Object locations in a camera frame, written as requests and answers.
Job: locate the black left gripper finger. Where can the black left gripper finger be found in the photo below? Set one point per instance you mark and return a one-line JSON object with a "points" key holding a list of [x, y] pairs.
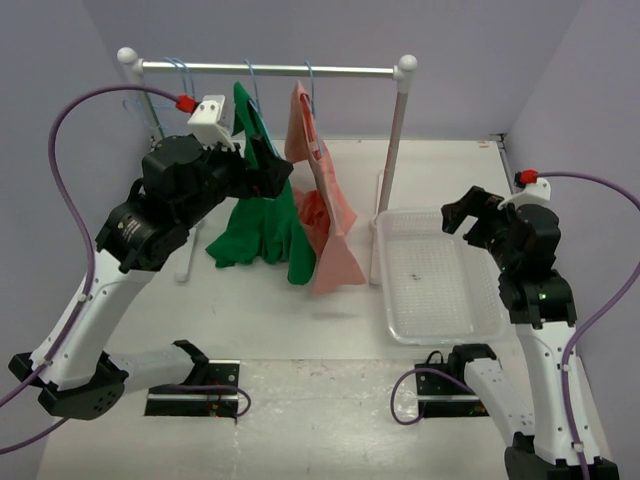
{"points": [[262, 152], [273, 174]]}

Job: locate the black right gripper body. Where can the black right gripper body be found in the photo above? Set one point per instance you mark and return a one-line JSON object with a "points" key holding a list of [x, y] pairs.
{"points": [[498, 246]]}

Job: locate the pink t shirt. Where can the pink t shirt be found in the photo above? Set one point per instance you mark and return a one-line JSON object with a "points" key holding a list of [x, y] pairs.
{"points": [[324, 212]]}

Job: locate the white metal clothes rack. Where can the white metal clothes rack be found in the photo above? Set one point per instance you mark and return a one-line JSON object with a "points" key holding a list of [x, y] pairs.
{"points": [[136, 68]]}

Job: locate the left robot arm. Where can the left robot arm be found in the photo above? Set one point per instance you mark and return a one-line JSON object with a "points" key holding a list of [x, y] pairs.
{"points": [[182, 181]]}

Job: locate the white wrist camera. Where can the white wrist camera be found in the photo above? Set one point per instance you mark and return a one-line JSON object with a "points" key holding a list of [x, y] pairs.
{"points": [[206, 123], [532, 189]]}

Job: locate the empty blue wire hanger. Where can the empty blue wire hanger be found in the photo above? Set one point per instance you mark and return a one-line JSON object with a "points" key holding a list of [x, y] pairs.
{"points": [[136, 104]]}

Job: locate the green t shirt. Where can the green t shirt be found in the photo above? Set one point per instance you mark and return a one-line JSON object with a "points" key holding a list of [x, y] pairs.
{"points": [[259, 227]]}

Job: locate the clear plastic tray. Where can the clear plastic tray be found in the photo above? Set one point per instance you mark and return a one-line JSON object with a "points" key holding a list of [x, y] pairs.
{"points": [[437, 290]]}

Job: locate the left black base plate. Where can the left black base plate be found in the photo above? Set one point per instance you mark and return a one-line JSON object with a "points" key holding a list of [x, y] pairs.
{"points": [[213, 391]]}

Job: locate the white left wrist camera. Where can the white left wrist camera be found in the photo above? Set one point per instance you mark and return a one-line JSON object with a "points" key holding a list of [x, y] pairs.
{"points": [[206, 123]]}

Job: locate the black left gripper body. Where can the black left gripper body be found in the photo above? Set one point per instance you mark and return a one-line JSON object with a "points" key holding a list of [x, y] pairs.
{"points": [[227, 172]]}

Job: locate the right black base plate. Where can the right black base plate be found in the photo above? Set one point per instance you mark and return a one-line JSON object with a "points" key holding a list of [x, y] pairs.
{"points": [[440, 398]]}

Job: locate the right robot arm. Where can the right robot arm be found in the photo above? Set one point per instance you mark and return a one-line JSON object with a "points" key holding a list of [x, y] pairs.
{"points": [[554, 439]]}

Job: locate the blue hanger of pink shirt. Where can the blue hanger of pink shirt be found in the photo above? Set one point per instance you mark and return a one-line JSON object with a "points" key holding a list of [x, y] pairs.
{"points": [[311, 74]]}

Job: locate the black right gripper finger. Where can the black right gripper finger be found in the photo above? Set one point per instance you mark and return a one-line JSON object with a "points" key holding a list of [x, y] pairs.
{"points": [[480, 235], [472, 204]]}

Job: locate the blue hanger of green shirt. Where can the blue hanger of green shirt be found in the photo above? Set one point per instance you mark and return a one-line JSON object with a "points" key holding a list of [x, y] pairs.
{"points": [[252, 80]]}

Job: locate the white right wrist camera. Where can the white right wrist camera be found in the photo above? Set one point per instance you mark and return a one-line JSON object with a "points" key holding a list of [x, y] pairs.
{"points": [[532, 189]]}

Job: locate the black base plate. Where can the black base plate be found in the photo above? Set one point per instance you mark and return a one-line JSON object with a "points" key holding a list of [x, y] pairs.
{"points": [[213, 391], [440, 398]]}

